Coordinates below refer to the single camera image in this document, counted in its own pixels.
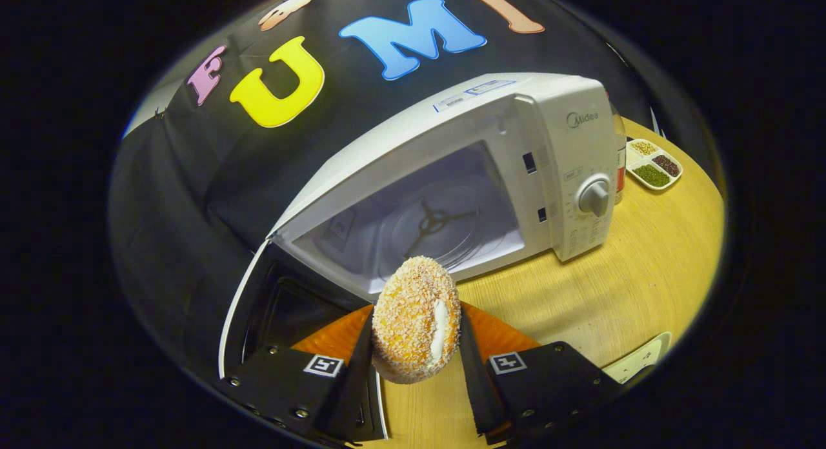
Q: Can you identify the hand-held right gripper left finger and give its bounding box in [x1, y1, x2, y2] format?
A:
[219, 304, 388, 446]

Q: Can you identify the glass microwave turntable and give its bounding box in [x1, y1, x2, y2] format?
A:
[378, 183, 510, 272]

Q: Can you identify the white divided dish of beans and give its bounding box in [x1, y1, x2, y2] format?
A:
[625, 138, 683, 192]

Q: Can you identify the crumb-coated cream donut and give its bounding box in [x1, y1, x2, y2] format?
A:
[371, 255, 462, 385]

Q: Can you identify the white microwave oven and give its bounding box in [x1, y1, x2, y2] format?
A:
[218, 72, 619, 440]

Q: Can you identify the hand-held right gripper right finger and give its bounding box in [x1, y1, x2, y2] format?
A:
[457, 301, 623, 444]

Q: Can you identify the clear plastic bottle red label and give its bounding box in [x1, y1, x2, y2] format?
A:
[610, 101, 627, 206]

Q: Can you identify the white speckled square plate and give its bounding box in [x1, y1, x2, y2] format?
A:
[601, 332, 673, 385]

